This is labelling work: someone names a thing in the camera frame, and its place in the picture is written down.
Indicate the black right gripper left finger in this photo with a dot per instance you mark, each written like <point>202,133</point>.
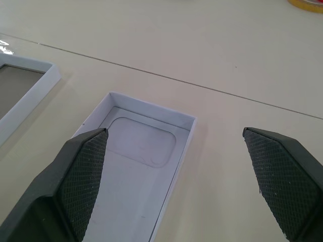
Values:
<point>63,186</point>

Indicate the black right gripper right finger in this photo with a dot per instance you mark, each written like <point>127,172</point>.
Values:
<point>282,181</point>

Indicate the white box base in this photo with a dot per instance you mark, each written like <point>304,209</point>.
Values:
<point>141,166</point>

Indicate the white box lid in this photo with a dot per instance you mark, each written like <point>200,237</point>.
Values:
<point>30,85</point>

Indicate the yellow tape roll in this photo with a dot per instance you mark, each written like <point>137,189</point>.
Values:
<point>306,4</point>

